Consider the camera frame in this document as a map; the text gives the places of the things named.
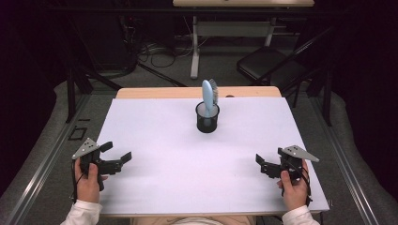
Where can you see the black folding chair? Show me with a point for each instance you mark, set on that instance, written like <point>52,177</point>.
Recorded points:
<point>266,64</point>

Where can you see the person's torso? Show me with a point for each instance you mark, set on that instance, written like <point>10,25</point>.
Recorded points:
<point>194,221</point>

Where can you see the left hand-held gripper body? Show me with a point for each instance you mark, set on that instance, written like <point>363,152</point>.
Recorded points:
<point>108,167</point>

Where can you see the white-legged desk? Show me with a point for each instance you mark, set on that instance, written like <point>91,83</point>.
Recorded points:
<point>195,62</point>

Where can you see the metal floor rail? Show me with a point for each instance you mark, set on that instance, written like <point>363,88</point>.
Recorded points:
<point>342,164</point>
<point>46,162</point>

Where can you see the white board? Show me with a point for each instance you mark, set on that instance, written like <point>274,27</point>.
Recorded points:
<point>187,168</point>

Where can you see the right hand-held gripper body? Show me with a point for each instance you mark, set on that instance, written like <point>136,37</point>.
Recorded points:
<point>294,156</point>

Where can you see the black mesh cup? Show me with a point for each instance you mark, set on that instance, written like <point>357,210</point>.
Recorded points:
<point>200,124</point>

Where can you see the person's left hand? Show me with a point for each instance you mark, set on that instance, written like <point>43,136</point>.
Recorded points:
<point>87,190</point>

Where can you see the light blue hairbrush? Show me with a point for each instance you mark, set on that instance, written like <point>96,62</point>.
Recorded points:
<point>207,93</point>

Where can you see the person's right hand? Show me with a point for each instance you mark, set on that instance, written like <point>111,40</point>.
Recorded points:
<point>294,193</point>

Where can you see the black metal stand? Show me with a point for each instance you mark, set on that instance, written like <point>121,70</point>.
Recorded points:
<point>71,93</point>

